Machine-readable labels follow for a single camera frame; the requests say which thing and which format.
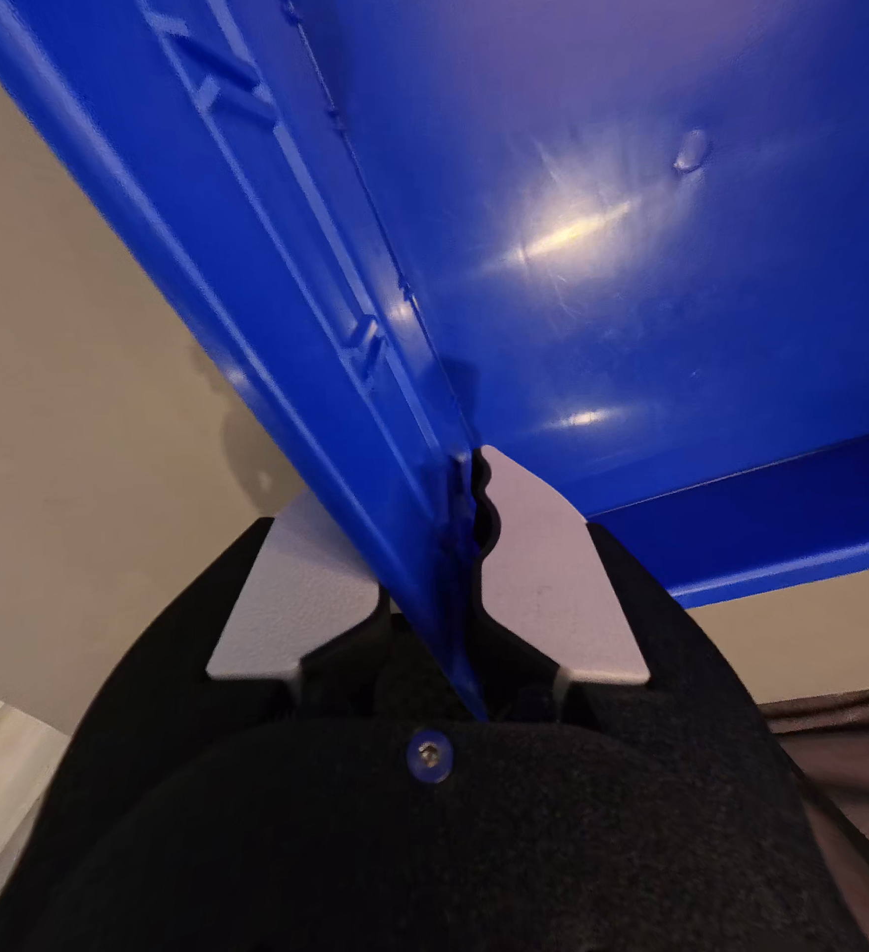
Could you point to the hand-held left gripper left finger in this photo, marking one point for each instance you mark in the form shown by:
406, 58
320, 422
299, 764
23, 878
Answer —
293, 595

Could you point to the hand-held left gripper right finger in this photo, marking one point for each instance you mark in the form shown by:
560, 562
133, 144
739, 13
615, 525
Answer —
553, 595

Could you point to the blue plastic bin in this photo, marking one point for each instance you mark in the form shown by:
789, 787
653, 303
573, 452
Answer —
590, 297

